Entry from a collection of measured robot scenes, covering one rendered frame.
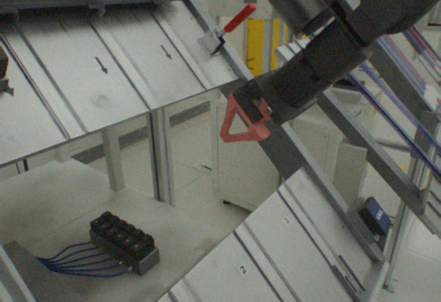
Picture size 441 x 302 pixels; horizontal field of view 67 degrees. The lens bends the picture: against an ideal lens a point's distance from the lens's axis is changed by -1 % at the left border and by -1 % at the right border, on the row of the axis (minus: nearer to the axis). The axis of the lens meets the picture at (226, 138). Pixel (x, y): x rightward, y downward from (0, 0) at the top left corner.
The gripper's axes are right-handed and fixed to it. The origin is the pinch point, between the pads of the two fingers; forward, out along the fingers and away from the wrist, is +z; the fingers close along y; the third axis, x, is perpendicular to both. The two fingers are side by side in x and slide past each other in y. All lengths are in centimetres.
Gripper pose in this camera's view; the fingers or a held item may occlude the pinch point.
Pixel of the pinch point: (244, 125)
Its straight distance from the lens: 49.7
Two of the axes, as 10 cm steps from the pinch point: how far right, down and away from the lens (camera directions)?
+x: 5.7, 8.2, -0.8
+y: -5.8, 3.4, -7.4
